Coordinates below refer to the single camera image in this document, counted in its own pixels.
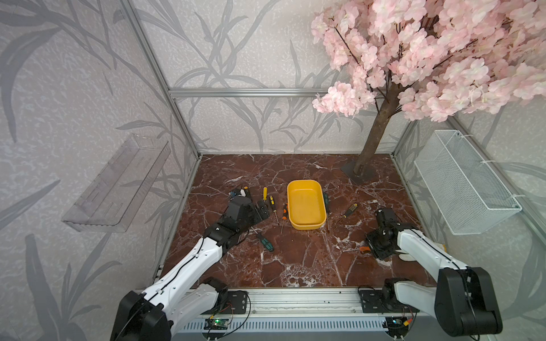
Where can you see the aluminium back frame bar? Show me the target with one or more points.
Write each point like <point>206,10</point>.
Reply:
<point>246,92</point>

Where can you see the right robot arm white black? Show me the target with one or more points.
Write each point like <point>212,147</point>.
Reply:
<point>463,301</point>

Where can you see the aluminium front rail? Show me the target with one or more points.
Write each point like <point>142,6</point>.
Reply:
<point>276,303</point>

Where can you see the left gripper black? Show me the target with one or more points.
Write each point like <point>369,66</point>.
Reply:
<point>257,217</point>

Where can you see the black yellow small screwdriver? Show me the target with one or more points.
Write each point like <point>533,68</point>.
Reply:
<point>274,208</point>

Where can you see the clear acrylic wall shelf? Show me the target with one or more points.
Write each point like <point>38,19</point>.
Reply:
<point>111,202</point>

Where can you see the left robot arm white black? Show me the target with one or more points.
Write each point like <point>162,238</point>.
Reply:
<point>142,316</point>

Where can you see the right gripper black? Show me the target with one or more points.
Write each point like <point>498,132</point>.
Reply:
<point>379,254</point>

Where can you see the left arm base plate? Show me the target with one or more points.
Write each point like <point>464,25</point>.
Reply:
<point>230,302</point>

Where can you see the pink artificial blossom tree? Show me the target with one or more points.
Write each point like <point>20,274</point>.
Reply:
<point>429,60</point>

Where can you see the yellow plastic storage box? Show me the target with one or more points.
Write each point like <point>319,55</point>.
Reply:
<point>305,205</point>

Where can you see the green black screwdriver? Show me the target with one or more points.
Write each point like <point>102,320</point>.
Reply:
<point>264,241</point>
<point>327,209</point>

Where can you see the white work glove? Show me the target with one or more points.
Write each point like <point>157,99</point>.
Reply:
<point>406,257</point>

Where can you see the black yellow dotted screwdriver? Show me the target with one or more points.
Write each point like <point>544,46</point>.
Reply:
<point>351,210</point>

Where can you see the left green circuit board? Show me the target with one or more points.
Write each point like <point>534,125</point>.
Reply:
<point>216,324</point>

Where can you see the small orange black screwdriver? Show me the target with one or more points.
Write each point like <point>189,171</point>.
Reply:
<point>285,216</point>

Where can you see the white wire mesh basket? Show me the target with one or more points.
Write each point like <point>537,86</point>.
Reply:
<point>469,194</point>

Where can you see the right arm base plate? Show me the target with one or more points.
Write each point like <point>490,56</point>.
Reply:
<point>372,302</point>

